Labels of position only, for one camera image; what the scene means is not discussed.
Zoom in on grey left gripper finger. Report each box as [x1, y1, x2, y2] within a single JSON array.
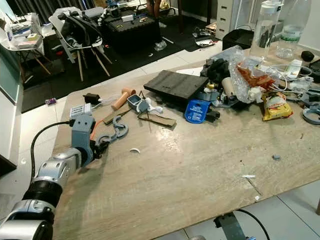
[[107, 128, 129, 151], [104, 116, 125, 143]]

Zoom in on brown wooden strip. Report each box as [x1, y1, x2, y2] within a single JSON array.
[[103, 107, 131, 125]]

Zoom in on small blue-grey box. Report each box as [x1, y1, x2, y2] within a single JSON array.
[[127, 94, 149, 114]]

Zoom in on small black box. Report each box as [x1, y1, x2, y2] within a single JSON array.
[[83, 92, 100, 105]]

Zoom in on brown cardboard piece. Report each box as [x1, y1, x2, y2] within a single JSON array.
[[137, 113, 178, 129]]

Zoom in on small white electronic box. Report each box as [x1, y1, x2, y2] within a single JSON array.
[[68, 103, 92, 120]]

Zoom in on crumpled white tissue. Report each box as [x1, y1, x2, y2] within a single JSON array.
[[148, 103, 165, 114]]

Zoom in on black foam tray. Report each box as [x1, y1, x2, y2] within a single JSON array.
[[142, 69, 211, 101]]

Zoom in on blue packet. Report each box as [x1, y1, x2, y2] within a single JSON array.
[[184, 98, 211, 125]]

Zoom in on clear plastic wrapper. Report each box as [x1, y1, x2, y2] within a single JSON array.
[[153, 40, 168, 52]]

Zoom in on large black case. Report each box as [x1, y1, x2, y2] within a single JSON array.
[[102, 14, 164, 51]]

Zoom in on chair with robot parts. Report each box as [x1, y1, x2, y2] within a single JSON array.
[[48, 7, 111, 82]]

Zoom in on black crumpled cloth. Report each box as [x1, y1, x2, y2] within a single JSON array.
[[200, 57, 231, 86]]

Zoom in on white cabinet with glass door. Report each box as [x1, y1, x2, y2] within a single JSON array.
[[0, 0, 24, 167]]

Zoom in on foil tray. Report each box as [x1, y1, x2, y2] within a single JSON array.
[[194, 34, 219, 49]]

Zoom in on person's legs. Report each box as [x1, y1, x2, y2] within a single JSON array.
[[144, 0, 164, 21]]

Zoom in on small cluttered side table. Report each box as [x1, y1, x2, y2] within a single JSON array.
[[2, 19, 52, 77]]

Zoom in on white scrap with stick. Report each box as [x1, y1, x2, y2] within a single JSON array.
[[240, 173, 264, 197]]

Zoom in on dark curtain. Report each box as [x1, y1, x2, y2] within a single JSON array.
[[7, 0, 97, 24]]

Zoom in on clear bag with red wrapper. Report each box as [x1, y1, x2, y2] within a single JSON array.
[[227, 47, 277, 104]]

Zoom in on grey table leg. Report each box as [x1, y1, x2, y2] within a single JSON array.
[[213, 212, 249, 240]]

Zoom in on black bag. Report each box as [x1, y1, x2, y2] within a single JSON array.
[[221, 28, 255, 51]]

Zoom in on white drawer cabinet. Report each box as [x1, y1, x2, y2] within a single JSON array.
[[214, 0, 236, 40]]

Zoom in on yellow snack bag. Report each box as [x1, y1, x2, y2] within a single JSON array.
[[262, 92, 294, 122]]

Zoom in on clear bottle with white cap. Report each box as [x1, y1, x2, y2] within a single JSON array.
[[249, 0, 284, 59]]

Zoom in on white charger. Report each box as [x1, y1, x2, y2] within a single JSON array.
[[285, 58, 303, 77]]

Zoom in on grey curved spare part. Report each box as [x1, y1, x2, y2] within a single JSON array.
[[299, 89, 320, 126]]

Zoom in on clear bottle with green label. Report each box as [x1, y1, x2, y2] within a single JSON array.
[[274, 0, 313, 60]]

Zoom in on black round object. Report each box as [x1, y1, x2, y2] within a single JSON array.
[[299, 49, 316, 64]]

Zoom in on peach wooden handle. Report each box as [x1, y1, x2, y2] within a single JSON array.
[[111, 87, 137, 111]]

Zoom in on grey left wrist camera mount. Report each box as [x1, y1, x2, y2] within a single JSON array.
[[70, 114, 96, 169]]

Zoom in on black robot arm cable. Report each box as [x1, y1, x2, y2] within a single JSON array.
[[30, 120, 74, 182]]

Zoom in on black floor cable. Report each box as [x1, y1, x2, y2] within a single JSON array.
[[235, 208, 274, 240]]

